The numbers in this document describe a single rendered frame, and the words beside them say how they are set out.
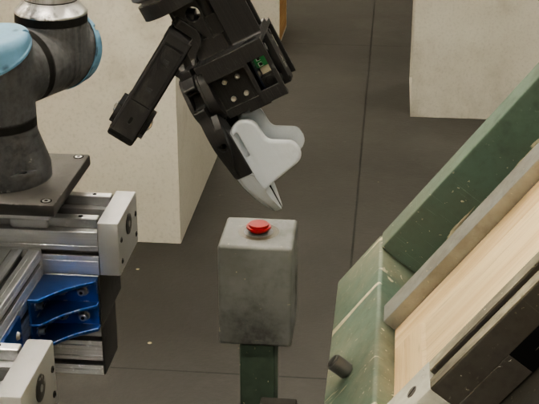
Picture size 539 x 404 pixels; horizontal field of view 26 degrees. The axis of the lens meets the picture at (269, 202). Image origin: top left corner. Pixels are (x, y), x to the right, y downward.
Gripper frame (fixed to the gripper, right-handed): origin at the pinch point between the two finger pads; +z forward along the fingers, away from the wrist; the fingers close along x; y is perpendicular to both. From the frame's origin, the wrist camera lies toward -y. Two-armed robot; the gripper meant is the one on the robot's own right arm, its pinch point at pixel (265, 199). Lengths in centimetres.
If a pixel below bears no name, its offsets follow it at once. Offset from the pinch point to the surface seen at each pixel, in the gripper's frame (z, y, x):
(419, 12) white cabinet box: 84, -18, 422
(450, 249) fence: 35, 4, 55
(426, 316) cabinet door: 41, -2, 49
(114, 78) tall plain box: 27, -105, 272
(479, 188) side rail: 38, 9, 79
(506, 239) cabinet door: 34, 12, 49
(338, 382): 44, -17, 48
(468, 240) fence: 35, 7, 55
